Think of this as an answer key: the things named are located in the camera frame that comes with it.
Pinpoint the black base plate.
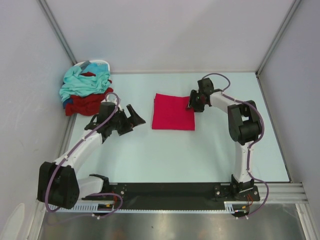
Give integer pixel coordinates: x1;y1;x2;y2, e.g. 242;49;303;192
81;181;261;211

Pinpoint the pink red t shirt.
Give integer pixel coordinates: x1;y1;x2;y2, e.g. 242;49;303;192
151;93;196;131

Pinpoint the white laundry basket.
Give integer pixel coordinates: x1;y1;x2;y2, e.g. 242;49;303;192
75;60;111;75

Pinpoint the teal t shirt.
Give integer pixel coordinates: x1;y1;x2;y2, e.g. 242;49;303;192
59;65;111;102

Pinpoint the aluminium front rail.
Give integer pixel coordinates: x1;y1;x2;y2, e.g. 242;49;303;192
258;181;308;204

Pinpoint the left slotted cable duct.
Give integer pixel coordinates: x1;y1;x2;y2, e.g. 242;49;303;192
57;201;115;213

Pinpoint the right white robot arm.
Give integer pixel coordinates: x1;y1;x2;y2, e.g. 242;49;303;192
187;77;265;201

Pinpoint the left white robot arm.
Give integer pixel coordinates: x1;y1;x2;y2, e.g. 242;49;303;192
37;101;145;209

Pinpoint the dark red t shirt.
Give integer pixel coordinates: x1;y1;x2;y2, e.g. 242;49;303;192
65;79;114;116

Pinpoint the aluminium corner post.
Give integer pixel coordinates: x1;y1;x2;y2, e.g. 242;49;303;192
37;0;77;65
255;0;303;78

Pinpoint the navy blue t shirt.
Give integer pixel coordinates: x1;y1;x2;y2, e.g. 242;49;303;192
62;98;73;109

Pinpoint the slotted cable duct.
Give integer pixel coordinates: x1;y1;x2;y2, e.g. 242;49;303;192
57;201;115;213
224;201;251;213

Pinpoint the left aluminium corner post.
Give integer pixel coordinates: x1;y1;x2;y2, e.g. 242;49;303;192
37;0;77;65

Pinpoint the right slotted cable duct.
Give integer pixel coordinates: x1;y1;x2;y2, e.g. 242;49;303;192
224;201;251;213

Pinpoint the right aluminium corner post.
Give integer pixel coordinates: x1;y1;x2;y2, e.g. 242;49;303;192
255;0;303;78

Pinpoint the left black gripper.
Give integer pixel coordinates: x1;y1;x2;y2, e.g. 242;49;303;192
109;105;145;136

